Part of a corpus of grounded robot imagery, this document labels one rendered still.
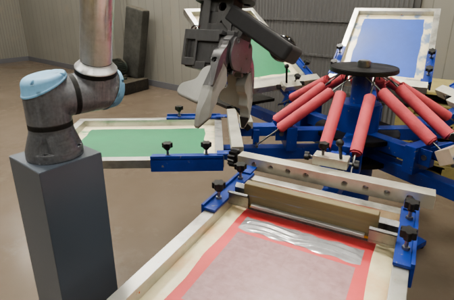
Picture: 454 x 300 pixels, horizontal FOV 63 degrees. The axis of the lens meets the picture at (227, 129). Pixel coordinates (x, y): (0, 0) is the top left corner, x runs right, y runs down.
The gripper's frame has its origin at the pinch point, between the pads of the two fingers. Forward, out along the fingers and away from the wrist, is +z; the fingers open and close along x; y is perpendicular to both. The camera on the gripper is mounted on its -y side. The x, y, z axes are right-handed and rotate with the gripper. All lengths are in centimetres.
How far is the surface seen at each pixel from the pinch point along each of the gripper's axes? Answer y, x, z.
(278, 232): 6, -56, 32
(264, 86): 54, -151, -16
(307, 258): -5, -50, 35
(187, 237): 26, -38, 35
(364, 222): -17, -60, 24
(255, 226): 13, -56, 32
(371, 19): 14, -248, -80
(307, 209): 0, -60, 25
